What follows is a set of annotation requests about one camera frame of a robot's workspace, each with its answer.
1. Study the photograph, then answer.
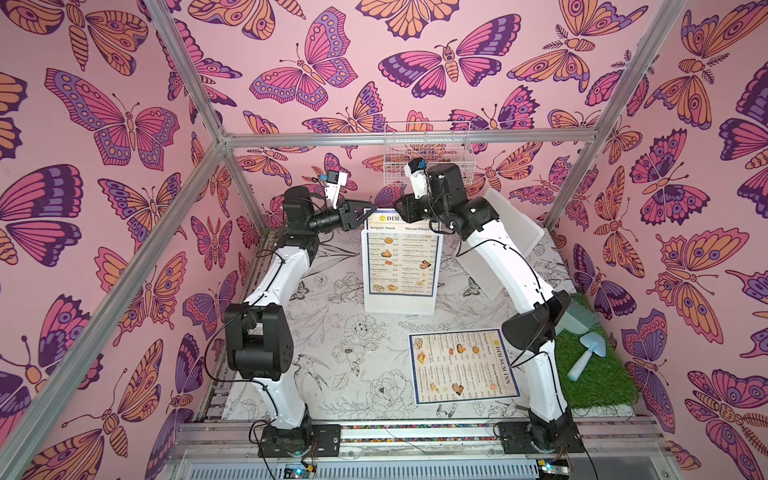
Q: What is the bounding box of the dim sum menu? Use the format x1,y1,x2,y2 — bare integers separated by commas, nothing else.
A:
409,329,520,405
362,209,443,298

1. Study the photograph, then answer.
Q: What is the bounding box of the green artificial grass mat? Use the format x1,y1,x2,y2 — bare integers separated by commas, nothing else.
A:
555,293,639,415

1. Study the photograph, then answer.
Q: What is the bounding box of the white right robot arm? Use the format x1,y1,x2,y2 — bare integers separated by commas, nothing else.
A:
394,158,573,453

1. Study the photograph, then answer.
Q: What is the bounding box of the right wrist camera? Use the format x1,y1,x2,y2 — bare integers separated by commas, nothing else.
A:
403,158,429,199

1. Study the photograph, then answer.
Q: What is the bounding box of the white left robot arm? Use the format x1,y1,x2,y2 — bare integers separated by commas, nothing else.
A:
224,186,377,458

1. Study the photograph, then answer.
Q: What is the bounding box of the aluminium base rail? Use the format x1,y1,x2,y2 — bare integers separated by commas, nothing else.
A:
160,418,683,479

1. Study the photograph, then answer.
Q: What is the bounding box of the white wire rack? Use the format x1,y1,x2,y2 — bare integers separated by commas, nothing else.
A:
381,122,476,186

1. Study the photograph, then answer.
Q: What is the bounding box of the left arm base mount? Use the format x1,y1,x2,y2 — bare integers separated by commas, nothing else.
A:
256,422,341,458

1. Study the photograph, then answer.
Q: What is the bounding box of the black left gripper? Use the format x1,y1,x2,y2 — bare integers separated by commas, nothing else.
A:
307,202,376,240

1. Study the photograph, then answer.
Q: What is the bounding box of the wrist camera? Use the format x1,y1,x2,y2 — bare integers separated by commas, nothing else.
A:
319,170,349,209
403,158,429,199

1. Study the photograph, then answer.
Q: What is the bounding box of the aluminium cage frame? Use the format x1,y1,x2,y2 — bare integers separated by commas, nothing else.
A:
1,1,669,479

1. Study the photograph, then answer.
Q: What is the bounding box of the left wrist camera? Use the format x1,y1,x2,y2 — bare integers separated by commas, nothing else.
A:
319,170,349,209

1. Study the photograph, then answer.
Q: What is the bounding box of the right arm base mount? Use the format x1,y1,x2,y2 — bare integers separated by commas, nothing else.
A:
493,417,585,455

